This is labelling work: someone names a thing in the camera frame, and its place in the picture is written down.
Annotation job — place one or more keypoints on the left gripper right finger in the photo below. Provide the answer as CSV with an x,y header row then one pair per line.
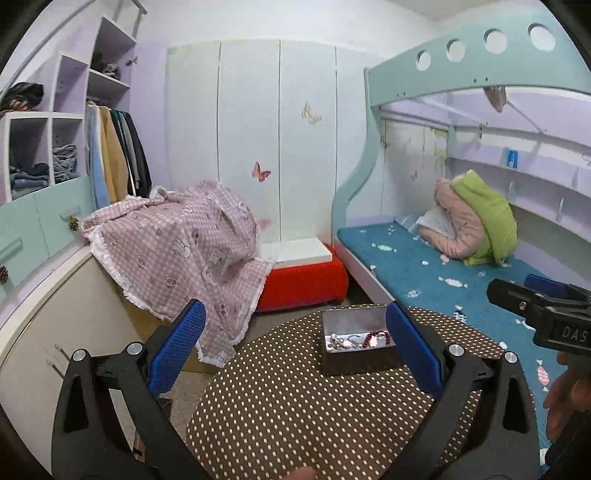
x,y
502,440

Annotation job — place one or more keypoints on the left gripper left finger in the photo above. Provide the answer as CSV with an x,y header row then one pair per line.
x,y
87,439

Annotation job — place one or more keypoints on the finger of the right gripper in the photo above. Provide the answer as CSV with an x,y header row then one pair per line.
x,y
517,299
546,286

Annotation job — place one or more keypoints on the pink bow hair clip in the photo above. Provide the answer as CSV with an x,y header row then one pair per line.
x,y
336,343

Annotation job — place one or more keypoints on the dark jewelry box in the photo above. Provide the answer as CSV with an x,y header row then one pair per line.
x,y
373,348

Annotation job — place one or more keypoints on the person's right hand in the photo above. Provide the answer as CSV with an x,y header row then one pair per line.
x,y
568,393

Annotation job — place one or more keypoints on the person's left hand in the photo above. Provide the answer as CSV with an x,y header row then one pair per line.
x,y
301,473

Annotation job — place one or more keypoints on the green padded jacket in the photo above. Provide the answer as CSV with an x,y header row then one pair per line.
x,y
496,216

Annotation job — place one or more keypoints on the pink padded jacket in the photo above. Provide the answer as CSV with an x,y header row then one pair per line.
x,y
469,231

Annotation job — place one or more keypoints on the cardboard box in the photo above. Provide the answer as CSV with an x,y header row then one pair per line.
x,y
145,324

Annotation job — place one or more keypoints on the teal candy print mattress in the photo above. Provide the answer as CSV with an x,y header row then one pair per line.
x,y
416,273

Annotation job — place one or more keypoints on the cream cabinet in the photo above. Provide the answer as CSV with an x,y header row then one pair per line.
x,y
77,306

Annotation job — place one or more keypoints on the white pillow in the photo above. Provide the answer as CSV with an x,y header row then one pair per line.
x,y
438,220

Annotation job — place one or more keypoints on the blue box on shelf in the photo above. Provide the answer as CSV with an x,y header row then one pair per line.
x,y
512,158

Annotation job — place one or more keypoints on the brown polka dot tablecloth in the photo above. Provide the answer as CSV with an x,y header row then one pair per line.
x,y
271,410

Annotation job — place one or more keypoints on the pink checkered bear blanket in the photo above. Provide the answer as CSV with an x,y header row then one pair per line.
x,y
172,247

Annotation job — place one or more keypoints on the red ottoman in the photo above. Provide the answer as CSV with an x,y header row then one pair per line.
x,y
303,286

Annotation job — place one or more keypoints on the white board on ottoman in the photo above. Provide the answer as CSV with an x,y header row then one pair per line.
x,y
294,253

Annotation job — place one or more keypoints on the lilac wardrobe shelf unit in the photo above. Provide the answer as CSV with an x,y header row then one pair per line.
x,y
43,121

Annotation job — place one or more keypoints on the hanging clothes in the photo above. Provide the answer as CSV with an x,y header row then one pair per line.
x,y
115,160

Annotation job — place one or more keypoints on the folded jeans pile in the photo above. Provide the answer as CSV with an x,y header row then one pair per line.
x,y
26,180

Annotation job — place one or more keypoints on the teal bunk bed frame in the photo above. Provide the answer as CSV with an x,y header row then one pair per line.
x,y
456,103

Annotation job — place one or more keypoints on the pink butterfly wall sticker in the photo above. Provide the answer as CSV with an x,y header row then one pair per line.
x,y
259,174

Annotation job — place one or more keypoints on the beige butterfly wall sticker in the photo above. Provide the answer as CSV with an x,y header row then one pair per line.
x,y
308,115

